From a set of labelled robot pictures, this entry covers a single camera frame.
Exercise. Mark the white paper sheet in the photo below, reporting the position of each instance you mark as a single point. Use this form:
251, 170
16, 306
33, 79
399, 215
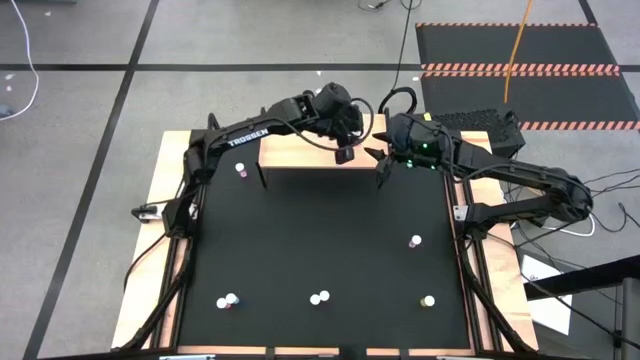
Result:
550, 310

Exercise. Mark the black striped floor mat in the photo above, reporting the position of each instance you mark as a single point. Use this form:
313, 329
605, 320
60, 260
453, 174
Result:
560, 45

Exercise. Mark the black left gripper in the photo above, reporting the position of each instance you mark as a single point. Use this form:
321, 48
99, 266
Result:
345, 125

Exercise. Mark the grey metal post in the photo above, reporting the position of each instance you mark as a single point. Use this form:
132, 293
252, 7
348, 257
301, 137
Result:
631, 320

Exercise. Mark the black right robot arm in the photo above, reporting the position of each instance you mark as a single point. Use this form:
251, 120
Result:
525, 173

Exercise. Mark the black table mat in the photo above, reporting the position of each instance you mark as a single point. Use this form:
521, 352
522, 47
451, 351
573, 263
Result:
300, 280

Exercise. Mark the purple medicine bottle white cap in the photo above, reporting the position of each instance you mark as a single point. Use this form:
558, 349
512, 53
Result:
416, 240
240, 167

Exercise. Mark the red medicine bottle white cap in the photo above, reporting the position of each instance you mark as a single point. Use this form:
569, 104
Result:
324, 295
221, 303

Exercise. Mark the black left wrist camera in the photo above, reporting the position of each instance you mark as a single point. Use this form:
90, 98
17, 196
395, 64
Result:
344, 155

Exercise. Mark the black desk edge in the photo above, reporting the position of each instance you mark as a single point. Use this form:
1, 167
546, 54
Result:
600, 272

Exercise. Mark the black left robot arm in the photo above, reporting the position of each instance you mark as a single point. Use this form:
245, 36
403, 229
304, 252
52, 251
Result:
285, 120

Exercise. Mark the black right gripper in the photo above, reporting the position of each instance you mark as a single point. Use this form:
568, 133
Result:
415, 140

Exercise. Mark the wooden shelf black legs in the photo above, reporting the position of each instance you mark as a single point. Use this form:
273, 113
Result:
295, 152

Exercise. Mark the blue medicine bottle white cap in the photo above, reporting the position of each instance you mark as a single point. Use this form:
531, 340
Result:
231, 298

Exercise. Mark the silver bracket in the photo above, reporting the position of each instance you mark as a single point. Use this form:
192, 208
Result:
457, 357
187, 357

